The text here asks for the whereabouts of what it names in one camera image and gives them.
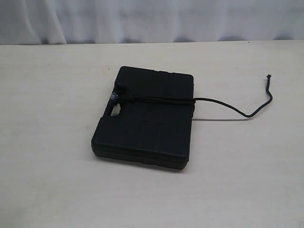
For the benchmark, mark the black plastic carrying case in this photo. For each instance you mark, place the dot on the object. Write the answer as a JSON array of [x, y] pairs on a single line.
[[147, 118]]

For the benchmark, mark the white backdrop curtain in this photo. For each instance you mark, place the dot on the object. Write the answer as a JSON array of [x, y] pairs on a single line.
[[148, 21]]

